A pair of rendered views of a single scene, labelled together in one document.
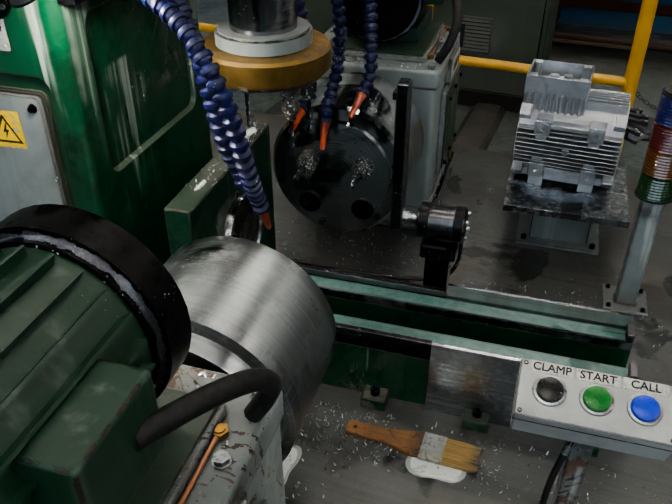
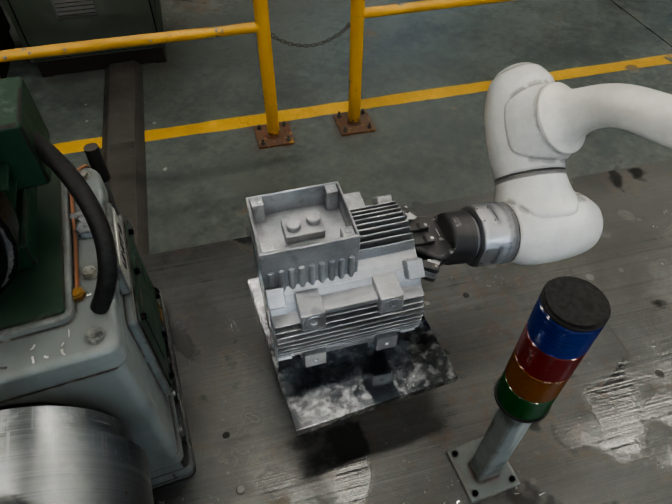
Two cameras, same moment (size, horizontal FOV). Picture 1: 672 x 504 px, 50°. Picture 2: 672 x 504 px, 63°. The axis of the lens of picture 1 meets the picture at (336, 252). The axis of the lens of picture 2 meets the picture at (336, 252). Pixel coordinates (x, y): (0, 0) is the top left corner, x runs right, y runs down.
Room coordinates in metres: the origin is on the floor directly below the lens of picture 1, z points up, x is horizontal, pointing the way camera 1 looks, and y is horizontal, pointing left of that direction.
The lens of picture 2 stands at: (0.98, -0.20, 1.61)
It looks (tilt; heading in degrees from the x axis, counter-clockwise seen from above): 49 degrees down; 324
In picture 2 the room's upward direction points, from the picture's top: straight up
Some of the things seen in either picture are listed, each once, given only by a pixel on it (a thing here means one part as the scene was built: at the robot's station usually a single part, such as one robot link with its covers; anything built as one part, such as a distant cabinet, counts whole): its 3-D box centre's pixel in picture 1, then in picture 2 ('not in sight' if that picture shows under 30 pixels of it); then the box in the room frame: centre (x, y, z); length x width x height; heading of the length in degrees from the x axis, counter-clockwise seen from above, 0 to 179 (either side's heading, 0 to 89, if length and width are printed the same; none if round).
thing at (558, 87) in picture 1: (558, 87); (302, 236); (1.38, -0.44, 1.11); 0.12 x 0.11 x 0.07; 69
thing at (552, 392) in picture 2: (663, 159); (538, 367); (1.08, -0.55, 1.10); 0.06 x 0.06 x 0.04
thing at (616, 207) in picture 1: (562, 205); (345, 345); (1.34, -0.49, 0.86); 0.27 x 0.24 x 0.12; 164
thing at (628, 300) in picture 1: (650, 205); (517, 404); (1.08, -0.55, 1.01); 0.08 x 0.08 x 0.42; 74
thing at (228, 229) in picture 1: (245, 236); not in sight; (0.97, 0.15, 1.01); 0.15 x 0.02 x 0.15; 164
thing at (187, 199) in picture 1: (211, 252); not in sight; (0.99, 0.21, 0.97); 0.30 x 0.11 x 0.34; 164
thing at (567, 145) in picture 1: (570, 134); (333, 276); (1.36, -0.48, 1.01); 0.20 x 0.19 x 0.19; 69
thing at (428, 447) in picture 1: (412, 443); not in sight; (0.73, -0.11, 0.80); 0.21 x 0.05 x 0.01; 71
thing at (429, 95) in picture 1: (385, 116); (39, 344); (1.52, -0.11, 0.99); 0.35 x 0.31 x 0.37; 164
